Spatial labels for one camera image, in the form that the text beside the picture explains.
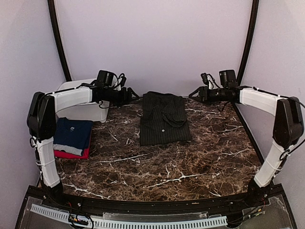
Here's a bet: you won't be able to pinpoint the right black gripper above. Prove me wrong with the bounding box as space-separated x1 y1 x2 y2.
189 86 228 106

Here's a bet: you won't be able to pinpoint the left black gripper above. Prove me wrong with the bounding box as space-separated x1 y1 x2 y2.
104 87 140 107

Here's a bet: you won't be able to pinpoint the black clothes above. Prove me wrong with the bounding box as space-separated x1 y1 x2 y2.
140 92 192 146

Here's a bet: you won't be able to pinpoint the navy blue t-shirt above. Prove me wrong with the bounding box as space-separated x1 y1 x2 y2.
53 117 93 157

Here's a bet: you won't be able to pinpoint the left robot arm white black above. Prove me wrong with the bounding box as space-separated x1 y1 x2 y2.
27 70 140 189

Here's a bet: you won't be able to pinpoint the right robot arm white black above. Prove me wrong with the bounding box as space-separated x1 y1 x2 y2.
188 70 305 188

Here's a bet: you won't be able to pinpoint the white plastic bin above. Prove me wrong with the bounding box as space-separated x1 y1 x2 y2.
56 80 111 123

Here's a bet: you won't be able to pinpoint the folded red t-shirt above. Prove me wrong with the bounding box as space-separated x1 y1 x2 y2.
54 148 90 159

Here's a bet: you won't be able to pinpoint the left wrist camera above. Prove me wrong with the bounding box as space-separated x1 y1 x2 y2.
113 73 127 90

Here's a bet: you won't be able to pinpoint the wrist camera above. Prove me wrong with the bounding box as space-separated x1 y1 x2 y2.
113 73 127 90
201 73 215 89

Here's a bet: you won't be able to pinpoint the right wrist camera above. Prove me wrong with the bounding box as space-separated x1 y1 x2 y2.
201 73 215 89

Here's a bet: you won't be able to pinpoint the right black frame post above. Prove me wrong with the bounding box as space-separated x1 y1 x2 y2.
237 0 259 85

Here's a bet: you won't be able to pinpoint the black frame post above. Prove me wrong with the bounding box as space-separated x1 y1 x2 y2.
47 0 72 82
237 0 259 85

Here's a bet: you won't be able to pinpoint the left black frame post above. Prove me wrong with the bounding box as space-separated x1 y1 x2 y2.
47 0 72 82

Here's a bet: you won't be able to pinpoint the white slotted cable duct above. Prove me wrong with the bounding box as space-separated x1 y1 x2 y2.
30 204 227 229

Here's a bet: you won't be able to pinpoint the black curved front rail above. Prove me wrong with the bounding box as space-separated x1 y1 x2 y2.
27 185 284 219

